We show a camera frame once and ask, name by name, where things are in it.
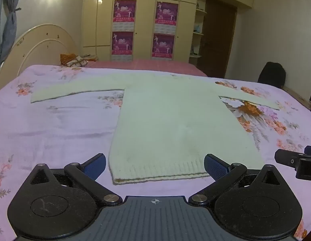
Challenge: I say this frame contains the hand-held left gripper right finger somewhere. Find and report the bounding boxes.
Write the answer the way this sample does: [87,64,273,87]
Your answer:
[189,153,288,206]

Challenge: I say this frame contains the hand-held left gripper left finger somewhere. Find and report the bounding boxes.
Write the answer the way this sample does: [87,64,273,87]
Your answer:
[22,153,123,206]

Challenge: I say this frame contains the cream knitted sweater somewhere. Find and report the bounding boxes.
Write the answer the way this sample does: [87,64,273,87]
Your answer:
[31,73,280,185]

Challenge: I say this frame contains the floral lilac bedsheet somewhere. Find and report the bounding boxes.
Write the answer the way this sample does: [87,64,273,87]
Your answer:
[0,64,311,241]

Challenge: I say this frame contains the black chair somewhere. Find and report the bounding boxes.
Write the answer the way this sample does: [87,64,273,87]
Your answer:
[257,61,287,89]

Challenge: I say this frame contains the orange patterned cushion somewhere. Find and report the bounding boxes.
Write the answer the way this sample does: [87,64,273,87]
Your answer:
[60,53,99,68]

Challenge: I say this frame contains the pink bedsheet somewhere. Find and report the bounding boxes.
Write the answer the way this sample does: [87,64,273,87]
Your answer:
[89,58,208,77]

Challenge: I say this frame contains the brown wooden door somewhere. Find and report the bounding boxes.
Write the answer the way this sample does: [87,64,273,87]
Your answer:
[197,0,238,79]

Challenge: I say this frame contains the cream arched headboard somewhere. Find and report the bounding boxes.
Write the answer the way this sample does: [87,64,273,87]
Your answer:
[0,24,77,92]

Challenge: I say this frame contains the cream corner shelf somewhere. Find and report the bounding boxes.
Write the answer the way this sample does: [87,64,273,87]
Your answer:
[189,2,207,66]

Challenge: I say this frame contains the cream wardrobe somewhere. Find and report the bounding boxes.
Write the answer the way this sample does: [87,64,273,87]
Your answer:
[81,0,254,62]

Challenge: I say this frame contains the blue-grey curtain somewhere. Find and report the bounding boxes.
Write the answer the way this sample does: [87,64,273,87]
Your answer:
[0,0,22,65]

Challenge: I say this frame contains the magenta wall poster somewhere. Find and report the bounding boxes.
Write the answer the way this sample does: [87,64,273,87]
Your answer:
[113,0,137,23]
[155,1,179,26]
[111,31,134,56]
[152,33,175,59]

